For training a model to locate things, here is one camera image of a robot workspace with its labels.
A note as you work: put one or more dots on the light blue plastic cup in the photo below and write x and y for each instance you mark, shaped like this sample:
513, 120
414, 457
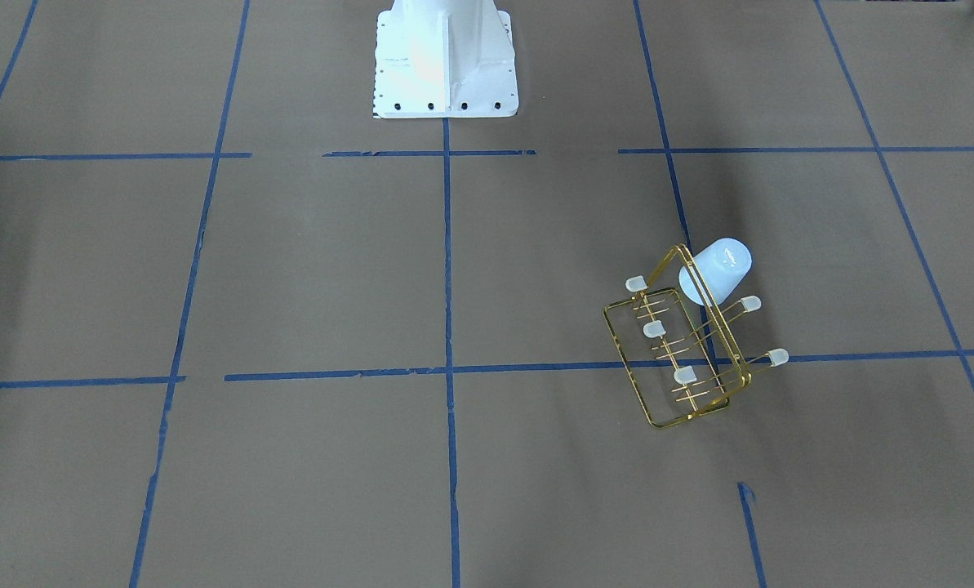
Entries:
719, 269

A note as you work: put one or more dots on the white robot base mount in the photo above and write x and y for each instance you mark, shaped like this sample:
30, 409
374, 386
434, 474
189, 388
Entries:
444, 59

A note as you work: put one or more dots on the gold wire cup holder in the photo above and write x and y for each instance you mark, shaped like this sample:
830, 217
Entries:
694, 344

